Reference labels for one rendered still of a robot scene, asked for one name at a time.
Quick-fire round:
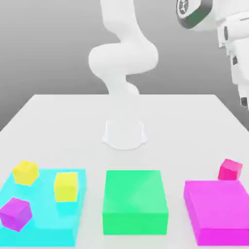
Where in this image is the small pink cube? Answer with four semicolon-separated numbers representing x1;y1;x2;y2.
217;158;243;181

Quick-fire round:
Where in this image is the small purple cube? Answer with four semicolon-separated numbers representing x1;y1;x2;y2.
0;196;33;233

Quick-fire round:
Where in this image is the large green box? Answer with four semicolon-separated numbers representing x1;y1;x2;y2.
102;170;169;236

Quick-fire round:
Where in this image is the small yellow cube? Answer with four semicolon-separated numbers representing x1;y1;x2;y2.
53;172;79;202
12;160;40;187

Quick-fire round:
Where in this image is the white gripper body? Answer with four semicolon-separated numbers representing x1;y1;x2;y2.
230;36;249;87

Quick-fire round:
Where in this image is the large magenta box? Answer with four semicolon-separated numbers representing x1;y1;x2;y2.
183;179;249;247

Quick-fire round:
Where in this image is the large cyan box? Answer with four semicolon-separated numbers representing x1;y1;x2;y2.
0;168;87;249

